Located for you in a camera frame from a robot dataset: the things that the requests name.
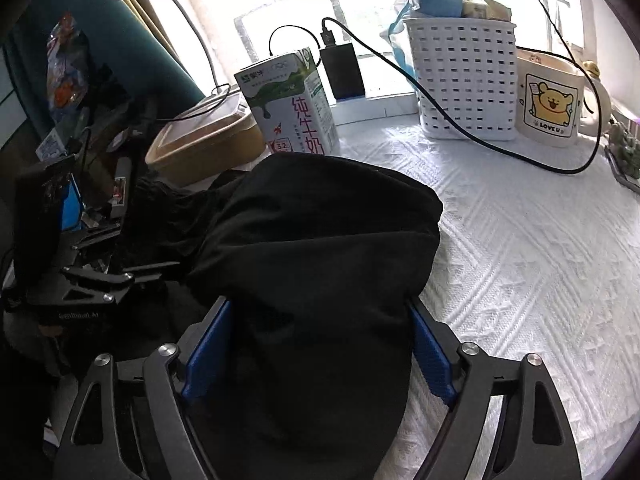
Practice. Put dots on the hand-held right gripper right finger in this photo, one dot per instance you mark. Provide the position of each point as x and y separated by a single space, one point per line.
432 360

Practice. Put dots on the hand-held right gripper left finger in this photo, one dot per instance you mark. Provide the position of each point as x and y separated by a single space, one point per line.
207 355

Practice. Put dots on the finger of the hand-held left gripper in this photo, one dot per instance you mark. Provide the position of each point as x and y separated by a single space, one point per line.
100 298
150 267

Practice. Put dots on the black pants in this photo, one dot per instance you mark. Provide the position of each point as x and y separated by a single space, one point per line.
310 260

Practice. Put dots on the blue flat object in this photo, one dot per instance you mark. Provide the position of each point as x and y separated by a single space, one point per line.
71 205

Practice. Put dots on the blue white printed card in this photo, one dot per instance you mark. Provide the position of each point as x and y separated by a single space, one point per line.
52 146

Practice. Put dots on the small red white box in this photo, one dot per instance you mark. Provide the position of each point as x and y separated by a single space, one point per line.
118 190

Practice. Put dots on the white textured tablecloth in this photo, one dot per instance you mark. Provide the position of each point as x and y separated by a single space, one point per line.
525 285

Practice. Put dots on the beige lidded food container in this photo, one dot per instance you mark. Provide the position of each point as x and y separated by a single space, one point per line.
200 145

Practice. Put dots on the printed snack bag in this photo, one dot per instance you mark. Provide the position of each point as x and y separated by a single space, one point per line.
65 70

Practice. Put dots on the teal upholstered panel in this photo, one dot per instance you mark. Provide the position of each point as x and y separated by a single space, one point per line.
135 45

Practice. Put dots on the green white milk carton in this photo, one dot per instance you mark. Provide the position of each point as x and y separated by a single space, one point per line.
285 105

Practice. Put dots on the yellow curtain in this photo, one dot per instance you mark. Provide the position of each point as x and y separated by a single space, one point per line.
147 12

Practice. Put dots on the dark flat tray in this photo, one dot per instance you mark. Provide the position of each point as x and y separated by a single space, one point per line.
620 180

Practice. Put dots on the black power bank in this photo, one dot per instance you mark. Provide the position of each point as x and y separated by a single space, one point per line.
342 72

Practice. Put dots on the cream mug with bear print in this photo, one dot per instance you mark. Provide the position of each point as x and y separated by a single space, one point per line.
550 105

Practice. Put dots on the white plastic basket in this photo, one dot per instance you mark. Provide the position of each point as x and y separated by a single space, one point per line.
460 80

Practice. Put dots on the green figurine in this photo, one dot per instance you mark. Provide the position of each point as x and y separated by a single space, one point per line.
627 152

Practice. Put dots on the yellowish snack packets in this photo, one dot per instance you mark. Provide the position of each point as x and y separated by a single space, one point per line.
482 10

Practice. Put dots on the white plastic bag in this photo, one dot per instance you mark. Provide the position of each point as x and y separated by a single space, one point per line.
400 5

